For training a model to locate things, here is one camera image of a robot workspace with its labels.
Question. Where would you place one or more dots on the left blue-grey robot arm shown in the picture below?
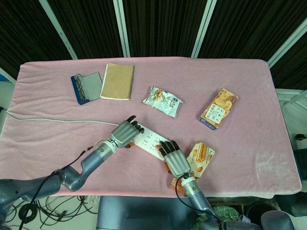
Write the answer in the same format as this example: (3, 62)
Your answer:
(93, 159)

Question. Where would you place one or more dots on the blue glasses case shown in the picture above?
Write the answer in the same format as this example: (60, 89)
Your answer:
(80, 101)

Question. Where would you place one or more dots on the white partition post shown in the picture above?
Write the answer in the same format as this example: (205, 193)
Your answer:
(204, 26)
(122, 28)
(58, 28)
(287, 40)

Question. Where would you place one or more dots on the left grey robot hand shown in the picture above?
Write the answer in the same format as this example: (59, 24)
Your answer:
(123, 134)

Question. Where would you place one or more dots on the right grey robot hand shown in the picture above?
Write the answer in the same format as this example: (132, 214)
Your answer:
(176, 164)

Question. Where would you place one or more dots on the grey glasses cloth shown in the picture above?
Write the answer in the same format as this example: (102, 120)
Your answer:
(92, 85)

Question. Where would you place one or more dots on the blue-grey robot torso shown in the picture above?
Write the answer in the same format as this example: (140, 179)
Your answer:
(144, 213)

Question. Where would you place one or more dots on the brown spiral notebook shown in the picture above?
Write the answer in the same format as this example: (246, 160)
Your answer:
(117, 81)

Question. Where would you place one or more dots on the blue orange biscuit box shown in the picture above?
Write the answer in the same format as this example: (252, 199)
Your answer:
(217, 110)

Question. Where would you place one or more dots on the white green snack bag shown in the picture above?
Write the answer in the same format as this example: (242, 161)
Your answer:
(163, 100)

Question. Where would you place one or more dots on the pink table cloth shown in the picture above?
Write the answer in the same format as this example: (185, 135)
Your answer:
(227, 155)

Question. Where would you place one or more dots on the orange egg roll box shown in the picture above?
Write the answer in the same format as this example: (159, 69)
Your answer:
(201, 155)

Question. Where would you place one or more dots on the green checked cloth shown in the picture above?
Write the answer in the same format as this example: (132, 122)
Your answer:
(225, 210)

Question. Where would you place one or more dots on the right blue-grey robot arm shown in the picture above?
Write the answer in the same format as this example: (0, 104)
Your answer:
(196, 196)

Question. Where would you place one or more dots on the white power strip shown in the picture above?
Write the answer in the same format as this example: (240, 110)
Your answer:
(149, 141)

